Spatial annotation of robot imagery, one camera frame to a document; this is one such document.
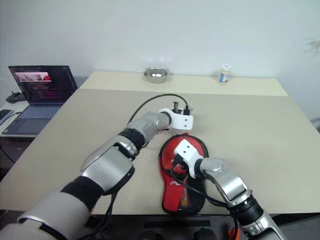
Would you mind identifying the black and red paddle case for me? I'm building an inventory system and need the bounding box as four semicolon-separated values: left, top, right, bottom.
159;133;210;215

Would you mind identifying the small white bottle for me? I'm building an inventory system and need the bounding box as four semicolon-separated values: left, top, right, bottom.
218;64;232;85

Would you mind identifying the black remote controller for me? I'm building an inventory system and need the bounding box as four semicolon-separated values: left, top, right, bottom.
5;91;26;104

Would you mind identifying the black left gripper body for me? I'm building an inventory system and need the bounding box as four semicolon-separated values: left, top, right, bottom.
172;101;195;116

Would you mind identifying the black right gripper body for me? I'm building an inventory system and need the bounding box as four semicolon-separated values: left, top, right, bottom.
170;154;189;179

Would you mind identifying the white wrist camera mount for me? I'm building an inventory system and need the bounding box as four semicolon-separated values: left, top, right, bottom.
174;139;204;179
158;107;195;131

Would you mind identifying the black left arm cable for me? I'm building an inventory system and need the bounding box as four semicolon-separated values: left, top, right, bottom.
126;93;191;126

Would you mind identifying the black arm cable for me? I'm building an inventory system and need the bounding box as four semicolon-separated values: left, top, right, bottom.
171;162;241;240
126;93;191;126

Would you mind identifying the open grey laptop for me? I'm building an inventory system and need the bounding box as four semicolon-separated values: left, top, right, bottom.
2;65;78;136

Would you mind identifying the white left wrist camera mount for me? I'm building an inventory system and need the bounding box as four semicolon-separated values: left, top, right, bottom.
158;107;195;131

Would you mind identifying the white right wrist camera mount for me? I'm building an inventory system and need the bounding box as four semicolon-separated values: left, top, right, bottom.
174;139;204;179

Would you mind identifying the black phone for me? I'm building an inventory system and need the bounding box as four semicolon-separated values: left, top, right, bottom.
0;109;15;122

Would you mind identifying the orange-red clamp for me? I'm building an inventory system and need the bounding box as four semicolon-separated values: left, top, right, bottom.
228;226;241;240

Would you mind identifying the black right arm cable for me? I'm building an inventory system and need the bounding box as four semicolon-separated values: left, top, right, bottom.
171;162;241;240

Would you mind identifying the stainless steel bowl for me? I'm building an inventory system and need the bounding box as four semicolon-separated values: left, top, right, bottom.
143;67;170;85

